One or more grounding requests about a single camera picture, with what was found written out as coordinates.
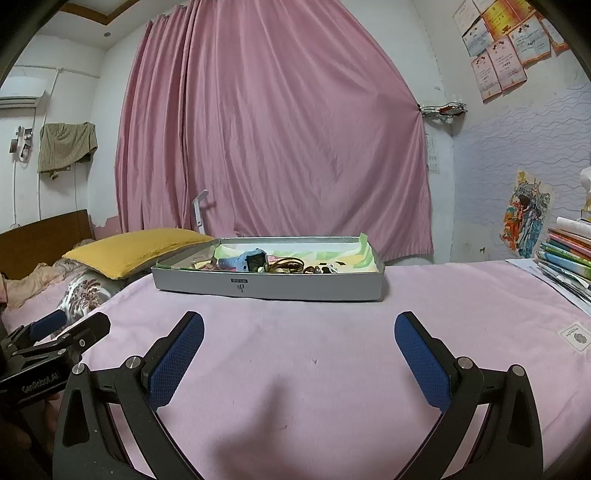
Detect blue smartwatch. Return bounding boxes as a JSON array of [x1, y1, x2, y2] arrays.
[[217, 248, 269, 273]]

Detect olive green hanging cloth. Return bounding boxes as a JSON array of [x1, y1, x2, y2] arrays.
[[37, 122, 99, 181]]

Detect silver floral pillow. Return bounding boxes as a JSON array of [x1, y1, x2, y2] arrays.
[[58, 265, 125, 319]]

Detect pink bed blanket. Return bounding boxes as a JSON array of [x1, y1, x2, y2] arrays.
[[0, 258, 591, 480]]

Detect brown hair tie yellow ball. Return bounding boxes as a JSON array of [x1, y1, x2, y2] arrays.
[[265, 257, 305, 274]]

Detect wooden headboard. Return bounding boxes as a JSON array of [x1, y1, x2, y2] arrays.
[[0, 209, 95, 281]]

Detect yellow pillow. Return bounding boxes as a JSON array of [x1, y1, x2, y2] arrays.
[[62, 227, 217, 281]]

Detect loose white papers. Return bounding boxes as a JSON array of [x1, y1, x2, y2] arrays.
[[505, 257, 591, 317]]

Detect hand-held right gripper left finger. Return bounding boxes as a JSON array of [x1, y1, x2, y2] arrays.
[[53, 311, 206, 480]]

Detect red beaded bracelet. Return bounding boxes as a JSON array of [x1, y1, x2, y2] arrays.
[[302, 261, 347, 276]]

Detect grey cardboard box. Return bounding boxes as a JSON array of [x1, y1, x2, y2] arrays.
[[151, 233, 386, 303]]

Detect group of wall certificates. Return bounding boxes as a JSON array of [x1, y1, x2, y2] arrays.
[[452, 0, 571, 103]]

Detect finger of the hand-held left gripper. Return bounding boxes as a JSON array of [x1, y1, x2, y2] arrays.
[[0, 308, 68, 357], [8, 311, 112, 371]]

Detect colourful wall poster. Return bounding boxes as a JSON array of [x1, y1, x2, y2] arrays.
[[500, 171, 557, 259]]

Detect pink curtain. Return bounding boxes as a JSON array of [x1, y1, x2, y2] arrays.
[[115, 0, 435, 261]]

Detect white wall-mounted device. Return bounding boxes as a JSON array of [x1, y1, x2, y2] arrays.
[[10, 127, 34, 163]]

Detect metal wall rack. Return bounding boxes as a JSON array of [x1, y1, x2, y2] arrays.
[[418, 99, 468, 123]]

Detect stack of books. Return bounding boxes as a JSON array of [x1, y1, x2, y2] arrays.
[[536, 216, 591, 296]]

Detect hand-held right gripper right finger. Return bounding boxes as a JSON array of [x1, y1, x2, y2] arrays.
[[394, 311, 546, 480]]

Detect white air conditioner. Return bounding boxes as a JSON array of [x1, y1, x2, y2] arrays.
[[0, 76, 48, 110]]

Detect peach blanket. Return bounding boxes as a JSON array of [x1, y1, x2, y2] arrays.
[[0, 258, 86, 310]]

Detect painted paper sheet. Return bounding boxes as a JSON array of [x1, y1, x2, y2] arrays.
[[191, 234, 382, 274]]

